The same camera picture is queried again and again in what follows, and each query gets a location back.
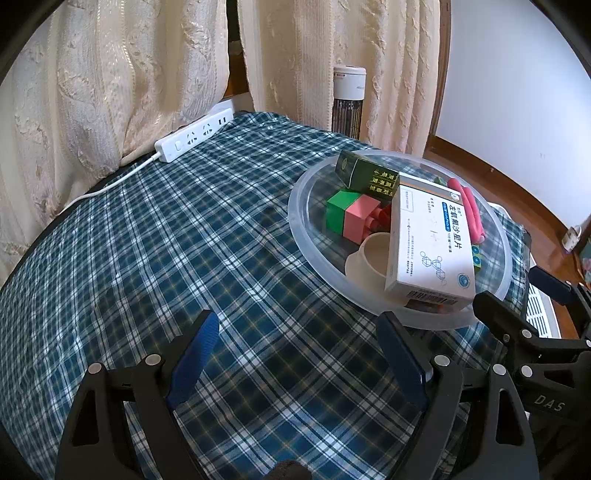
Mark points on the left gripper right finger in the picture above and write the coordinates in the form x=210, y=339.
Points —
x=497, y=442

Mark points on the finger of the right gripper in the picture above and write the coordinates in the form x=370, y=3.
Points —
x=521, y=340
x=558, y=290

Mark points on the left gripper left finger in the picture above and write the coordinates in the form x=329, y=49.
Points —
x=96, y=441

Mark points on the white medicine box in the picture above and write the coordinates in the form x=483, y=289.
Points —
x=430, y=255

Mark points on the white ceramic cup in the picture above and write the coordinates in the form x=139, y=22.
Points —
x=368, y=266

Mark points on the red toy brick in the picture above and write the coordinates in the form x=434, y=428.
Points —
x=379, y=220

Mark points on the pink and green block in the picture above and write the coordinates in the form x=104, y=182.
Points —
x=352, y=215

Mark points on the dark green tea box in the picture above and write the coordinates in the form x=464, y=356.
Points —
x=358, y=174

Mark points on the green brick blue dots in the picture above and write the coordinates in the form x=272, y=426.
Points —
x=477, y=258

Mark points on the white plastic basket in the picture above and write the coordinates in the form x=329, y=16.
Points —
x=534, y=306

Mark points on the blue plaid tablecloth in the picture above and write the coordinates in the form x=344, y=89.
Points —
x=296, y=372

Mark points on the white power strip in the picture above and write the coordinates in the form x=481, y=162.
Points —
x=177, y=143

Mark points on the white tower heater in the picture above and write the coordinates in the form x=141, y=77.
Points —
x=349, y=93

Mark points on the cream patterned curtain left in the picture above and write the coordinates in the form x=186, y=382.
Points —
x=96, y=85

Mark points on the cream curtain right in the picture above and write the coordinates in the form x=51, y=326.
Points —
x=292, y=48

